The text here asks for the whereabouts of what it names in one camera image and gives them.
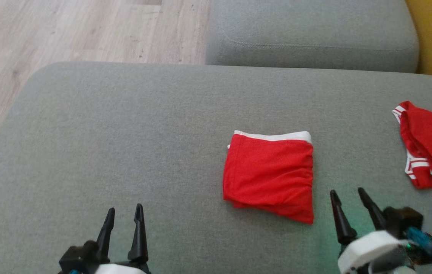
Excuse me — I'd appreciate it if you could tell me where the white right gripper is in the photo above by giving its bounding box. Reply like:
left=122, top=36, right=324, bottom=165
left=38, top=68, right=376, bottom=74
left=330, top=187, right=410, bottom=274

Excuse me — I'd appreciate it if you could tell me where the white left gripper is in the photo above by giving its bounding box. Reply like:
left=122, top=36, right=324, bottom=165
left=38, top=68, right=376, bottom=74
left=93, top=204, right=151, bottom=274

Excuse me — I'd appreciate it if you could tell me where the red shorts white trim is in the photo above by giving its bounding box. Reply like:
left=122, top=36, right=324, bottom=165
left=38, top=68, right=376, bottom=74
left=222, top=130, right=314, bottom=225

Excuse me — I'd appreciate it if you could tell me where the large grey sofa seat cushion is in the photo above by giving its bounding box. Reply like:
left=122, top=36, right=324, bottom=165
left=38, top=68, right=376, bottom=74
left=0, top=62, right=432, bottom=274

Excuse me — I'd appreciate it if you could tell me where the small grey sofa cushion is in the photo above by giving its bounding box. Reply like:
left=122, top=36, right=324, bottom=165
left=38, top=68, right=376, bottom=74
left=205, top=0, right=419, bottom=73

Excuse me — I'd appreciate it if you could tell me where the blue cable connector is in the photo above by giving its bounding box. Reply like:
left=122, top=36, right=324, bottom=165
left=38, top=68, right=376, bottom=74
left=406, top=227, right=432, bottom=255

